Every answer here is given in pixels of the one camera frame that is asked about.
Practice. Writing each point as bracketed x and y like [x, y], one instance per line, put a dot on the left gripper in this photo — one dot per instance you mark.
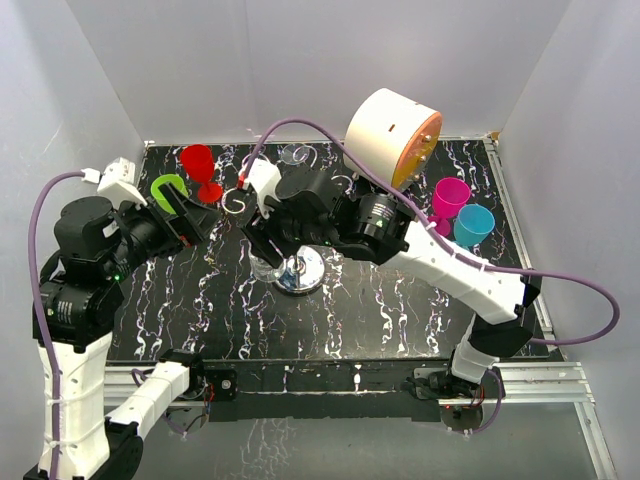
[193, 219]

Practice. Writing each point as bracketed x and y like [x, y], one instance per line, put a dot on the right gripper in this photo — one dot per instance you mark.
[261, 244]

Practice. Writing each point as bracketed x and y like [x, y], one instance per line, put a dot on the clear tumbler glass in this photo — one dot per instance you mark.
[263, 271]

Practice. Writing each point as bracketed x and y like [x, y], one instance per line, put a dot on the red wine glass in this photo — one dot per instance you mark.
[198, 162]

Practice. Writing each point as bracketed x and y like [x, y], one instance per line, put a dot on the clear champagne flute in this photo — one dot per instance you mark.
[294, 154]

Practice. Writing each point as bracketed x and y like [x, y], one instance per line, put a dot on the pink wine glass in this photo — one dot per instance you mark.
[450, 195]

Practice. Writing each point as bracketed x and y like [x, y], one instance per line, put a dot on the cyan wine glass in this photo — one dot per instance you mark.
[473, 225]

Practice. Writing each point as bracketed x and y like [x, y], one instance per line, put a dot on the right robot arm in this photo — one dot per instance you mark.
[379, 229]

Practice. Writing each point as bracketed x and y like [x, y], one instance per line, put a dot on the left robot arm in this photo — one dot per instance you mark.
[76, 296]

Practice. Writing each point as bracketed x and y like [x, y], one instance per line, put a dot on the chrome wine glass rack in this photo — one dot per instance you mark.
[304, 272]

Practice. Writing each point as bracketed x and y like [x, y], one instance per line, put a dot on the white cylindrical stool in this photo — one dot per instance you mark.
[393, 136]

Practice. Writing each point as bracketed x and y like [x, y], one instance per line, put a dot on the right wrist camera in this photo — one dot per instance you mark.
[263, 178]

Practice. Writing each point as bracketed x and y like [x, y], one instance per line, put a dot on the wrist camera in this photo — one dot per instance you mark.
[117, 184]
[263, 178]

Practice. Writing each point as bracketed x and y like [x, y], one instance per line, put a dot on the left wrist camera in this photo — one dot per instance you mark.
[117, 184]

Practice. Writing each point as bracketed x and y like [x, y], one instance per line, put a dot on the black base frame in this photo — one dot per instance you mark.
[337, 389]

